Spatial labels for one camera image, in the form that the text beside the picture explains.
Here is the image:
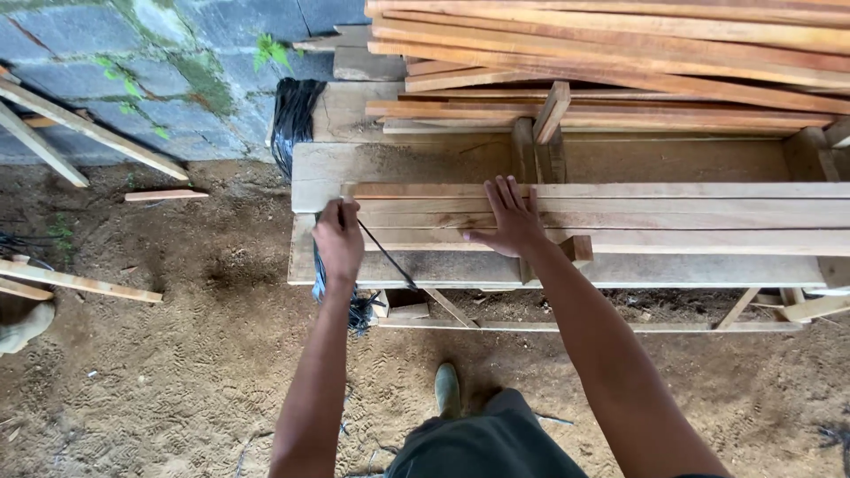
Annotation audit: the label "person's right hand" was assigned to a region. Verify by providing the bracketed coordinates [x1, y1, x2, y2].
[463, 175, 549, 259]

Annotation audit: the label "person's left hand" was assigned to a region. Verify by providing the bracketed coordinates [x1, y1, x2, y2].
[311, 197, 365, 279]

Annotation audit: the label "thin black strap strand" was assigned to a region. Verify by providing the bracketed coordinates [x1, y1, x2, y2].
[339, 199, 420, 293]

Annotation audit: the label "reddish wooden slat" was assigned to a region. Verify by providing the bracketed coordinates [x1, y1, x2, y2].
[340, 182, 850, 200]

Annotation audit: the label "wide pale wooden slat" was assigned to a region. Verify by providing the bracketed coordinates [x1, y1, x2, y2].
[363, 227, 850, 258]

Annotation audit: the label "rough wooden workbench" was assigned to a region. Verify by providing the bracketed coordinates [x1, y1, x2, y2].
[287, 81, 850, 333]

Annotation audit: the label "green weed plant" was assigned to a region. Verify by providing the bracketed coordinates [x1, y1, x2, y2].
[253, 33, 294, 74]

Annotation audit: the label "short reddish wood offcut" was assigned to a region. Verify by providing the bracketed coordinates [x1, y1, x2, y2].
[124, 189, 209, 203]

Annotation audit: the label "green rubber boot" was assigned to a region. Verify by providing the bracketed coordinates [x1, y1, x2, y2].
[434, 362, 462, 420]

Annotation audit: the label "short wooden slat piece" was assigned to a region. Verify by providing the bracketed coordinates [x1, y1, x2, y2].
[533, 81, 572, 146]

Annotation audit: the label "small wooden block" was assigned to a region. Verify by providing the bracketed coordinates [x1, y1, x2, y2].
[560, 235, 595, 270]

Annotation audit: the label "long weathered wooden batten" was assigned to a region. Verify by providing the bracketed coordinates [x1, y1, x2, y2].
[0, 78, 191, 182]

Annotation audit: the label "person's dark green trousers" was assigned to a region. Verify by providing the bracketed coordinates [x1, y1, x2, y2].
[384, 388, 589, 478]

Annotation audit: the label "long pale wooden batten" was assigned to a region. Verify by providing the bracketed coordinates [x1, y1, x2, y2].
[0, 258, 164, 304]

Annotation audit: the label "pile of long wooden slats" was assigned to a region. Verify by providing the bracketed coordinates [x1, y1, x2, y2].
[364, 0, 850, 138]

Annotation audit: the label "short pale wooden batten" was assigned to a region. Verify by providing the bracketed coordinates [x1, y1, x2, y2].
[0, 277, 54, 301]

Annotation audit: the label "worn grey boot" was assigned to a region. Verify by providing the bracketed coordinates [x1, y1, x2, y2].
[0, 301, 56, 357]

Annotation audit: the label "hanging bundle of black straps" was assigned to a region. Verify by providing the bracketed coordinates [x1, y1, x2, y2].
[311, 212, 387, 337]

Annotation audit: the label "glossy bundle of black straps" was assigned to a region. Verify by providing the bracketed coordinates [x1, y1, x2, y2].
[270, 77, 328, 181]

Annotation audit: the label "black cables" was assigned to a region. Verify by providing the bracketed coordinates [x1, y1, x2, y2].
[0, 227, 55, 272]

